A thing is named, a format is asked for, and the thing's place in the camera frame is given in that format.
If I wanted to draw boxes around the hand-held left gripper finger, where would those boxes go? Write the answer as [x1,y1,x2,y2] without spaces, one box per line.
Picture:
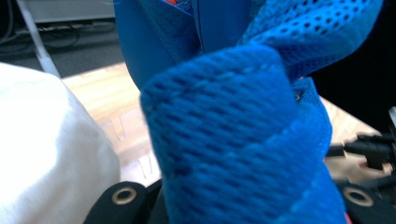
[146,179,169,224]

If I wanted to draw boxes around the blue mesh garment orange trim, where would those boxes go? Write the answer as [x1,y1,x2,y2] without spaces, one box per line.
[112,0,385,224]

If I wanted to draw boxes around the white cloth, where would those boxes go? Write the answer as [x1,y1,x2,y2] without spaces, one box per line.
[0,62,122,224]

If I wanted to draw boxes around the white stand pole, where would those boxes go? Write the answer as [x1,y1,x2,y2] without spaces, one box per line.
[16,0,62,78]

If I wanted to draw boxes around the white cabinet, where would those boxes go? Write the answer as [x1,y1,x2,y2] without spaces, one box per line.
[23,0,116,24]

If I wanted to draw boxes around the black floor cable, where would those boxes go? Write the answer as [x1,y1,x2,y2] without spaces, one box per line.
[36,22,81,49]

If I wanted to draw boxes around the black cable plug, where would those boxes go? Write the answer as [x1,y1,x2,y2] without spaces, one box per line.
[325,133,395,171]

